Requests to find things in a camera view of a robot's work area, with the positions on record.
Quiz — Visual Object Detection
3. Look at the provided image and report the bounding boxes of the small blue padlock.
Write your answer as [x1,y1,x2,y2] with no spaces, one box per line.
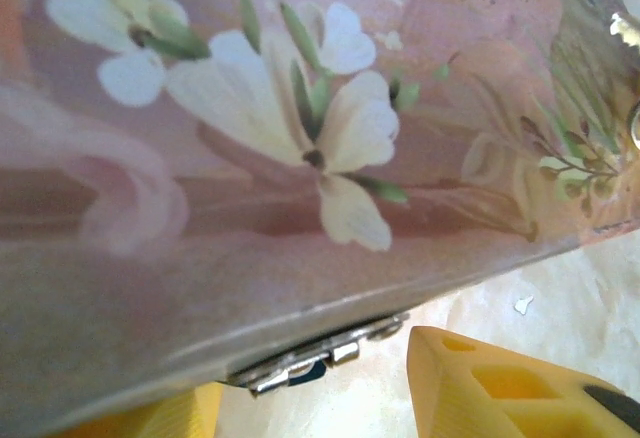
[286,357,332,389]

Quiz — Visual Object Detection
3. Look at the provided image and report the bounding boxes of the pink floral tin box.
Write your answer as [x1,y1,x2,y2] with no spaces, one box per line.
[0,0,640,438]

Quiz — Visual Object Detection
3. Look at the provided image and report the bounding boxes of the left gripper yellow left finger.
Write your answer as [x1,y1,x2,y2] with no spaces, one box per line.
[58,381,224,438]

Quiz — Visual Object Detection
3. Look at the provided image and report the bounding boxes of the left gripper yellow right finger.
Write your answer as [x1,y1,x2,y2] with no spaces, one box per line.
[406,325,640,438]

